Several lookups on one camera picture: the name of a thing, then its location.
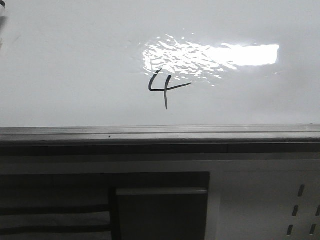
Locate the white perforated metal cabinet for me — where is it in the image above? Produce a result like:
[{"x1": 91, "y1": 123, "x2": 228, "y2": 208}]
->
[{"x1": 0, "y1": 153, "x2": 320, "y2": 240}]

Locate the white whiteboard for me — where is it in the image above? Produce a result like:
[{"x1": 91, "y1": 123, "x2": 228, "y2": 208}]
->
[{"x1": 0, "y1": 0, "x2": 320, "y2": 127}]

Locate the grey box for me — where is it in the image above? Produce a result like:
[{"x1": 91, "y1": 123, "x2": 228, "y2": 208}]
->
[{"x1": 116, "y1": 187, "x2": 208, "y2": 240}]

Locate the white black-tipped marker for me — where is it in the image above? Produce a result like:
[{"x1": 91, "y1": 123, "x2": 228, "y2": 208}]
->
[{"x1": 0, "y1": 0, "x2": 7, "y2": 47}]

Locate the grey aluminium whiteboard frame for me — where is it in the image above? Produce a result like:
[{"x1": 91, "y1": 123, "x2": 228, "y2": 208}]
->
[{"x1": 0, "y1": 124, "x2": 320, "y2": 148}]

